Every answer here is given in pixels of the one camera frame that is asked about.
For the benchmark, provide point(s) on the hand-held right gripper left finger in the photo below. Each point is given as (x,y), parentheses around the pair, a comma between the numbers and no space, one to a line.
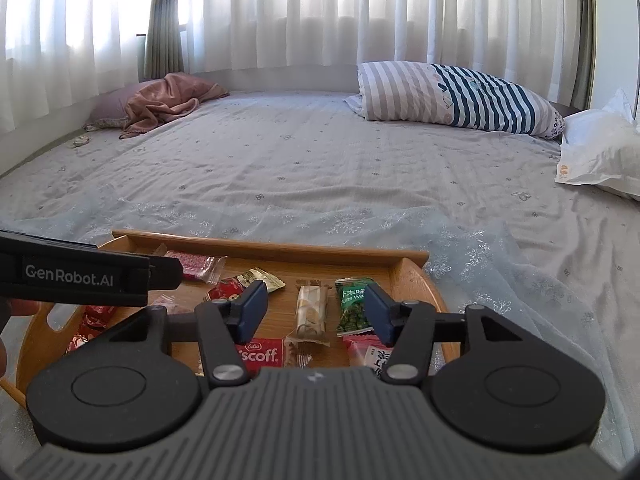
(252,310)

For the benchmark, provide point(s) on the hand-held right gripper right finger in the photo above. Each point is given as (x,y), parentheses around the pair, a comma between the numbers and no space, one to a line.
(380,315)

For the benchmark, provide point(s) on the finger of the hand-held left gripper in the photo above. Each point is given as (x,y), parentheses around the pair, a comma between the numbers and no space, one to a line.
(167,272)

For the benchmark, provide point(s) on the green pea snack packet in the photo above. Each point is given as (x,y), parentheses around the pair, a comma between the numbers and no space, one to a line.
(350,310)

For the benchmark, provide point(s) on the brown beige snack packet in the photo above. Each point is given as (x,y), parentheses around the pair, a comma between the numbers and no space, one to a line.
(260,280)

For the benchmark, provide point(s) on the clear pink-red snack packet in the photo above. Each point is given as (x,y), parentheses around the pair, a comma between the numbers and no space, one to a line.
(197,264)

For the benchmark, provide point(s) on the red caramel biscuit packet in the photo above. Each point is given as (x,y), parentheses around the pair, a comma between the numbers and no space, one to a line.
(260,356)

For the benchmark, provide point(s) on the bright red wafer packet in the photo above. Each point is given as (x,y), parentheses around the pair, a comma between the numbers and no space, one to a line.
(95,317)

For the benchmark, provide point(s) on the wooden tray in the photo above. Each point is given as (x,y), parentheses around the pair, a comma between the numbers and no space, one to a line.
(285,270)

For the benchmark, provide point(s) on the clear cream biscuit packet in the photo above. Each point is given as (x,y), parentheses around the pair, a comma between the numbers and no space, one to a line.
(309,312)

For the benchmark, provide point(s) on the person's left hand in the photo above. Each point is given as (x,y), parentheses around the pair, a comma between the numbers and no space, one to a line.
(25,308)

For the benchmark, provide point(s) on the light blue snowflake blanket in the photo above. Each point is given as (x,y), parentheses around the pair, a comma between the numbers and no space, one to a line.
(475,260)

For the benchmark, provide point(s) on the small pale trinket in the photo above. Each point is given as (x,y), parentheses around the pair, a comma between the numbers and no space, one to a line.
(78,142)

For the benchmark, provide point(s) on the bed with grey sheet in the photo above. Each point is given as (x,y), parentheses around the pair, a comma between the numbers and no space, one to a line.
(300,160)

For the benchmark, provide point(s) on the pink crumpled cloth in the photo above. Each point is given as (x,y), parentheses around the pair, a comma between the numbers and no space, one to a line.
(170,100)

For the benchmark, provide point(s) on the purple pillow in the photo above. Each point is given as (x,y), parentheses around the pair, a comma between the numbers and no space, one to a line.
(112,105)

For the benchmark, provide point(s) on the blue grey striped pillow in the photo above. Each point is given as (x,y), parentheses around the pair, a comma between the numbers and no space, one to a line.
(425,95)

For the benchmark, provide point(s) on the grey-green curtain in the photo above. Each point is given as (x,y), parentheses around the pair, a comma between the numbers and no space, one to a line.
(582,35)
(162,35)

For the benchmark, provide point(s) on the white pillow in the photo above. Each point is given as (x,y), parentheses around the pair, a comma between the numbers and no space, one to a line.
(600,150)

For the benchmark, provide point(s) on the white sheer curtain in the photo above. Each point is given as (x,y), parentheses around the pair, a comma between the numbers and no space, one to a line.
(300,10)

